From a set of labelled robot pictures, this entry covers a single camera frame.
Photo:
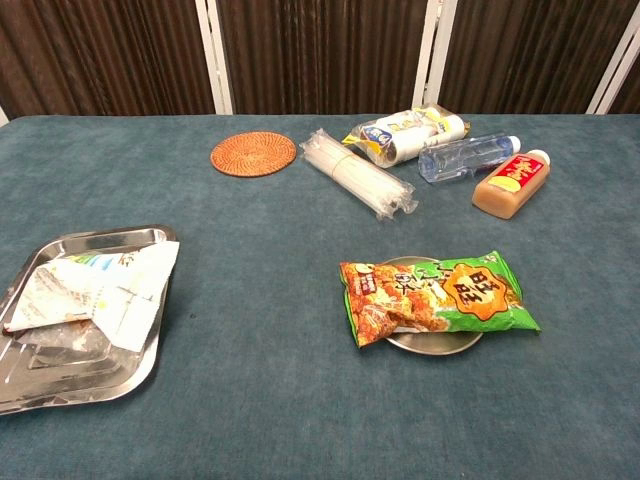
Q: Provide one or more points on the rectangular steel tray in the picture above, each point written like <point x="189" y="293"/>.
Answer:
<point x="75" y="372"/>

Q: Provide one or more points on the brown drink bottle red label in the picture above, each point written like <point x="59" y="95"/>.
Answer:
<point x="510" y="187"/>

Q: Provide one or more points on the white green wrapper pack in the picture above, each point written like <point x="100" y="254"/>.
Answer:
<point x="125" y="295"/>

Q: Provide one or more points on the clear water bottle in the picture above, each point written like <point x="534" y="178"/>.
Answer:
<point x="460" y="157"/>

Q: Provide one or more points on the clear packet of straws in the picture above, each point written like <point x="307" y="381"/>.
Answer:
<point x="350" y="172"/>

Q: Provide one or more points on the round woven rattan coaster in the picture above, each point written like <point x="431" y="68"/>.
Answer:
<point x="253" y="153"/>

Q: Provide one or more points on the round steel plate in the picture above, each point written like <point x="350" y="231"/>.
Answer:
<point x="432" y="345"/>

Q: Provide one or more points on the orange green snack bag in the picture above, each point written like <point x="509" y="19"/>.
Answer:
<point x="450" y="300"/>

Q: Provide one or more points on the dark folding screen white frame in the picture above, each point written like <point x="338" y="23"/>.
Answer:
<point x="320" y="50"/>

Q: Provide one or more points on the yellow white snack pack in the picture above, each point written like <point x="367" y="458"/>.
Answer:
<point x="405" y="137"/>

